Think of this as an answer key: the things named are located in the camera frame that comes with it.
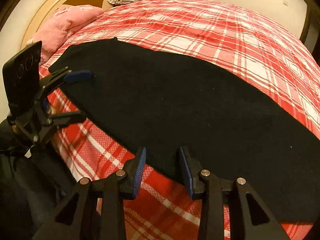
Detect black pants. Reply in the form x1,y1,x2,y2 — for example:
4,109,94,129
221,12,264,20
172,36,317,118
49,38,319,223

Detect pink folded blanket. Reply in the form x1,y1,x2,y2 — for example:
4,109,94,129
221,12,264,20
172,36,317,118
27,5,104,65

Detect red white plaid bedsheet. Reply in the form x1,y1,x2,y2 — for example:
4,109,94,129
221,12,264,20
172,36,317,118
40,0,319,239

